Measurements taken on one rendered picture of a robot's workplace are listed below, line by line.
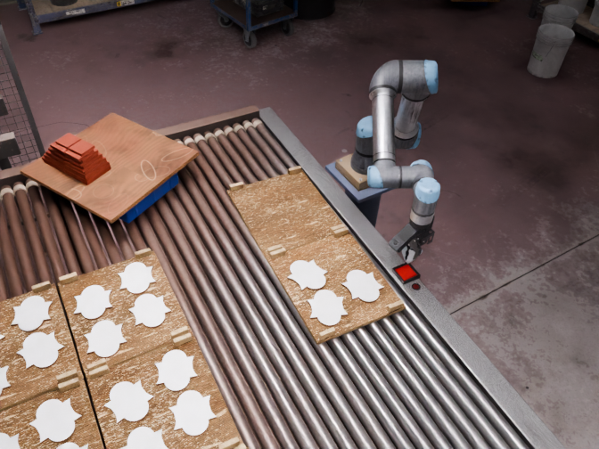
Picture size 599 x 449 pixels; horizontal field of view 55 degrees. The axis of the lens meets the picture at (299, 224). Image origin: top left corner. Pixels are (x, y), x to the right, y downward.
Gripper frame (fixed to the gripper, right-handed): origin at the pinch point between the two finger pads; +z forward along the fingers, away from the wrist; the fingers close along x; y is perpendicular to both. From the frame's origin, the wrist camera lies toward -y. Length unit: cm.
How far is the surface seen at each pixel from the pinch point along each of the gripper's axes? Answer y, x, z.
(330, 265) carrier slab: -19.7, 18.4, 6.7
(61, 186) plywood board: -87, 103, -4
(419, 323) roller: -10.0, -18.9, 8.6
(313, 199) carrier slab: -3, 51, 7
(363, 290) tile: -18.3, 1.6, 5.6
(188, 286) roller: -67, 40, 8
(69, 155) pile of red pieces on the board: -80, 103, -16
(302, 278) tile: -32.5, 18.4, 5.6
